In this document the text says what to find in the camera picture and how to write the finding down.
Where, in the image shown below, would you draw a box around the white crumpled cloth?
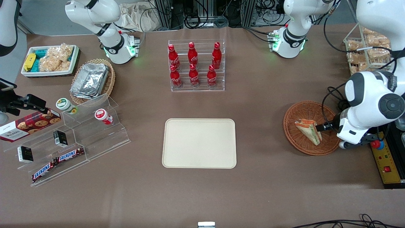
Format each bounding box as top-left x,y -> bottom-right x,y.
118,3 -> 159,32

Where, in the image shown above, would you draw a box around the yellow control box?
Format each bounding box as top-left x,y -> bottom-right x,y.
370,131 -> 405,185

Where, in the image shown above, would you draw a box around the coiled black cable bundle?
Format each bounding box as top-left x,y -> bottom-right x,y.
183,0 -> 229,29

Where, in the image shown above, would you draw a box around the red tartan cookie box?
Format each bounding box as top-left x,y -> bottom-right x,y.
0,108 -> 61,143

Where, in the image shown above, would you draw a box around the triangular sandwich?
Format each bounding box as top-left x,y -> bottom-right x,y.
295,119 -> 323,146

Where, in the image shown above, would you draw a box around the clear acrylic stepped display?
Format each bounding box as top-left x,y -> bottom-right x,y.
3,93 -> 131,187

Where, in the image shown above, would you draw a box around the clear acrylic bottle rack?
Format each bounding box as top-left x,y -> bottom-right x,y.
168,39 -> 225,92

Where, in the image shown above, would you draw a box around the black power cord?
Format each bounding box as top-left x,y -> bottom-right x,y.
327,86 -> 349,111

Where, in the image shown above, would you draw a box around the round brown wicker basket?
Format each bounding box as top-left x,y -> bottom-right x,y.
283,101 -> 343,156

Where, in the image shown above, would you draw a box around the black floor cables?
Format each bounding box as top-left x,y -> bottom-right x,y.
291,214 -> 405,228

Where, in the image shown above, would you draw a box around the oval light wicker basket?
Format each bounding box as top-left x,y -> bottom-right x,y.
69,58 -> 116,106

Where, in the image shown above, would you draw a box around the yellow snack packet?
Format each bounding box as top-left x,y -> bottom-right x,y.
23,53 -> 36,72

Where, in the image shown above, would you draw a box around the aluminium foil container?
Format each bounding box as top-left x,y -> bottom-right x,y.
70,63 -> 109,96
70,90 -> 101,100

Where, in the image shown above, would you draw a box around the red cola bottle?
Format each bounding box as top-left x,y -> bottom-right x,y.
170,65 -> 182,89
207,65 -> 217,88
189,64 -> 200,88
188,42 -> 199,67
212,42 -> 222,69
168,44 -> 180,69

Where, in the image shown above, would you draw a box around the beige rectangular tray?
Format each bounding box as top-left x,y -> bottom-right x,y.
162,118 -> 237,169

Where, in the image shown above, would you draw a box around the red lidded yoghurt cup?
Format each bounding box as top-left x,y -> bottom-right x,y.
95,109 -> 113,125

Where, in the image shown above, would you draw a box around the steel appliance pan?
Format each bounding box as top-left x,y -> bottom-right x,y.
394,113 -> 405,132

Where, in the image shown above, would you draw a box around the white wire basket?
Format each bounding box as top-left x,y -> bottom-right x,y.
343,23 -> 397,77

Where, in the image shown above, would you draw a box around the small black box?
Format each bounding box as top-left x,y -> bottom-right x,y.
17,146 -> 34,163
53,130 -> 68,147

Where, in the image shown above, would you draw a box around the clear bag of rice crackers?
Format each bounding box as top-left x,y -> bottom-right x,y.
47,43 -> 74,61
38,55 -> 71,72

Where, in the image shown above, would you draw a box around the black countertop appliance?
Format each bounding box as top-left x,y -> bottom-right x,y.
377,122 -> 405,189

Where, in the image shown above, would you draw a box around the green lidded yoghurt cup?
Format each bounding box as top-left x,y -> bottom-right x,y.
56,98 -> 78,115

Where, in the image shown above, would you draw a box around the brown Snickers bar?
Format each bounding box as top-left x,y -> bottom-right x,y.
56,147 -> 85,163
32,159 -> 58,183

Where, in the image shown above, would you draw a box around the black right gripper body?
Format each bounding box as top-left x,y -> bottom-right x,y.
0,92 -> 29,117

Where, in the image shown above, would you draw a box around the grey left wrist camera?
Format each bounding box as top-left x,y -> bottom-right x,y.
339,134 -> 381,150

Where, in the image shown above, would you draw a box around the aluminium frame post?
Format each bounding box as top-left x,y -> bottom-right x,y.
154,0 -> 173,30
241,0 -> 257,27

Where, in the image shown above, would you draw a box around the white rectangular snack bin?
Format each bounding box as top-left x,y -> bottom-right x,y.
21,45 -> 79,78

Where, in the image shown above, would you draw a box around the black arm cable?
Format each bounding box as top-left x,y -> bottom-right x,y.
323,0 -> 400,73

